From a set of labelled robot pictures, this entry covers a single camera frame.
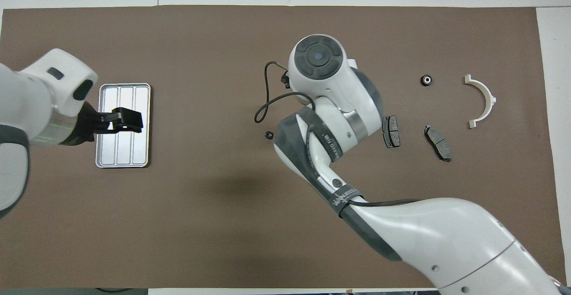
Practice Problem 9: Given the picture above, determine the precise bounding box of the silver metal tray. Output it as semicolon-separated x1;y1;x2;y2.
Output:
95;83;151;168

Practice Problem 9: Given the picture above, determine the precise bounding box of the rectangular dark brake pad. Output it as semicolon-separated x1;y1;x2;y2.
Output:
382;116;401;148

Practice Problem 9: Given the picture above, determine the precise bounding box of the white semicircular bracket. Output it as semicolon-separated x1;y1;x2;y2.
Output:
464;75;497;129

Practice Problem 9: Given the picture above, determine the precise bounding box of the curved dark brake pad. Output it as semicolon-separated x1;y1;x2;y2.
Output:
424;125;452;162

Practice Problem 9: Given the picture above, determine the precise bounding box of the brown table mat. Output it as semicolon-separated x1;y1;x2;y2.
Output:
0;5;567;289

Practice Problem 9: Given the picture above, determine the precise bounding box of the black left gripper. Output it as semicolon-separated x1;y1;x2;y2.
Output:
60;102;144;147

